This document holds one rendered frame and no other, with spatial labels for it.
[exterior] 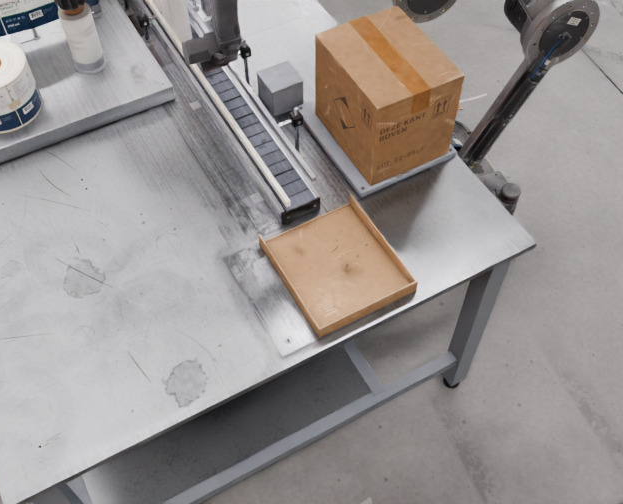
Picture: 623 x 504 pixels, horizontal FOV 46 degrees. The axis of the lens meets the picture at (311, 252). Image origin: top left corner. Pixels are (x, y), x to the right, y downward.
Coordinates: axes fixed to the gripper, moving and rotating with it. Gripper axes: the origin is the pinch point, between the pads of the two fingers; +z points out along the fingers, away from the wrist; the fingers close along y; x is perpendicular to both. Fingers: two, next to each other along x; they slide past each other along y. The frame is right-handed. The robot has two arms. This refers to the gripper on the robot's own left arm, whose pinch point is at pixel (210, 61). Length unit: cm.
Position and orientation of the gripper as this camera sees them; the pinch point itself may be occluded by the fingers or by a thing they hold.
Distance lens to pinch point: 210.1
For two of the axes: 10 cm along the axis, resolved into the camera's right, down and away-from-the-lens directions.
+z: -3.1, -0.1, 9.5
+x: 3.7, 9.2, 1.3
